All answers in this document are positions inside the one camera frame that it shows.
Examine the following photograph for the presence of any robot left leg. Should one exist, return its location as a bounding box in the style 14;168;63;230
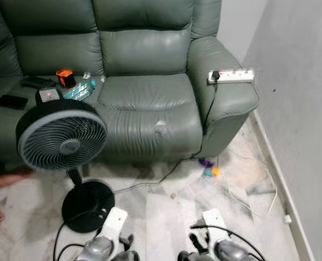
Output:
117;250;143;261

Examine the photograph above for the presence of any blue and orange toy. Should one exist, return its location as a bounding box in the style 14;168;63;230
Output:
203;167;221;178

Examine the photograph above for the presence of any small purple object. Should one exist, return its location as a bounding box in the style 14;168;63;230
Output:
198;158;216;168

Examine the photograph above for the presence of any white tiled skirting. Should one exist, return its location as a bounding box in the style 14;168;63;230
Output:
251;109;316;261

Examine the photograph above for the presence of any black standing fan grey grille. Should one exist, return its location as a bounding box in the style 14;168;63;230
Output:
15;87;116;234

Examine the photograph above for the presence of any clear plastic water bottle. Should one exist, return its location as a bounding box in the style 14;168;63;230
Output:
63;79;97;101

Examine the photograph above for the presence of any white power strip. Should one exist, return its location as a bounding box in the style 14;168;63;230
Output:
207;69;256;85

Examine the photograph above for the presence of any small orange black box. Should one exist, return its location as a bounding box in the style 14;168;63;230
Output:
55;69;75;88

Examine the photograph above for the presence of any black phone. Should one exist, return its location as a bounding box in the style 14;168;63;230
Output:
0;95;28;109

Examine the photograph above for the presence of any black remote control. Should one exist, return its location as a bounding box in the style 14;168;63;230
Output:
21;76;55;89

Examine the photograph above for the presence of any green leather sofa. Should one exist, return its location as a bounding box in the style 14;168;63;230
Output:
0;0;260;164

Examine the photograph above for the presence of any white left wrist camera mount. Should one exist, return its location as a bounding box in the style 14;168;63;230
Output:
99;207;129;244

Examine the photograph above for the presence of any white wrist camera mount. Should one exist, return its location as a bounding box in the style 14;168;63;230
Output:
99;207;129;244
202;209;228;244

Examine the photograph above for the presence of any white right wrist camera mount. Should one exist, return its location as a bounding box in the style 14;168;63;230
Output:
202;209;228;244

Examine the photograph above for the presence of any short black left arm cable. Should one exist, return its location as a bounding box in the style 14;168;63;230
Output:
59;242;88;261

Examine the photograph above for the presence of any long black left arm cable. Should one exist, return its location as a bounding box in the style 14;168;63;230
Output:
53;222;104;261

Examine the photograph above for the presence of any white cable with plug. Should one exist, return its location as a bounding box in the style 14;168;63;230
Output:
220;146;292;225

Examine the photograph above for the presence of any black plug with cable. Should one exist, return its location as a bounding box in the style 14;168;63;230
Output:
113;71;222;194

